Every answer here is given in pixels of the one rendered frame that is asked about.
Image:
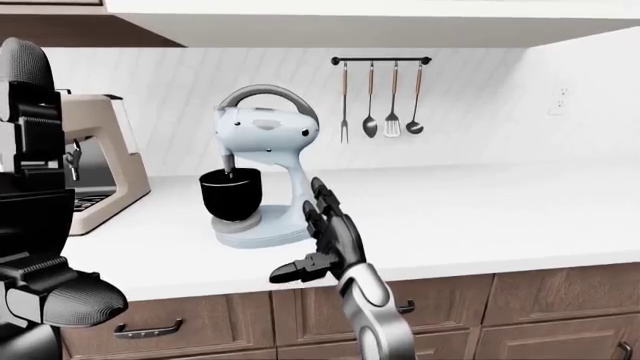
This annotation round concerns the white wall outlet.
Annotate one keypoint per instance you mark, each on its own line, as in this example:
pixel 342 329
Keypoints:
pixel 559 101

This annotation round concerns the brown wooden drawer front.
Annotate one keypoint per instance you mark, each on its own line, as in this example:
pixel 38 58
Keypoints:
pixel 225 322
pixel 450 307
pixel 565 292

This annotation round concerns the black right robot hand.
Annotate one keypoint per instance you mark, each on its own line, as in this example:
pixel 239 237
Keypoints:
pixel 340 234

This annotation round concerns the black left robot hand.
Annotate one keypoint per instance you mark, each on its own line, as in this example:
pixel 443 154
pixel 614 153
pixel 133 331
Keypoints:
pixel 35 210

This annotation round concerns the brown wooden upper cabinet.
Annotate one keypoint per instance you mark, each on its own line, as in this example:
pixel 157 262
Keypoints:
pixel 60 26

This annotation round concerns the grey mixer beater shaft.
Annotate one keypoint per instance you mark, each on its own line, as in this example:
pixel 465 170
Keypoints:
pixel 229 163

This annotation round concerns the pale blue mixer head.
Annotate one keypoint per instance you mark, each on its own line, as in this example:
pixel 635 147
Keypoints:
pixel 270 127

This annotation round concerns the brown wooden cabinet door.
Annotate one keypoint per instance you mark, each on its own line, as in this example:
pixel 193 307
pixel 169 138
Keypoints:
pixel 550 343

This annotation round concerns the black mixing bowl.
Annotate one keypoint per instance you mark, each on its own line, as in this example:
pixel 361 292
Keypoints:
pixel 231 197

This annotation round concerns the white upper cabinet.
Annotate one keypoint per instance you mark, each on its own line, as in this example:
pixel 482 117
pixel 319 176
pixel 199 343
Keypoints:
pixel 375 22

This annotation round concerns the beige espresso machine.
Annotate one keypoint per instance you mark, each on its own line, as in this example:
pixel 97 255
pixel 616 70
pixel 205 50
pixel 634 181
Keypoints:
pixel 112 168

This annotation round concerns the light blue stand mixer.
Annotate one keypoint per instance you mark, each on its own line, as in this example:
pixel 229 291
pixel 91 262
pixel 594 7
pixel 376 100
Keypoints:
pixel 287 210

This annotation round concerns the black utensil wall rail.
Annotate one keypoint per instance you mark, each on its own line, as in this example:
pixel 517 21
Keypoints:
pixel 382 59

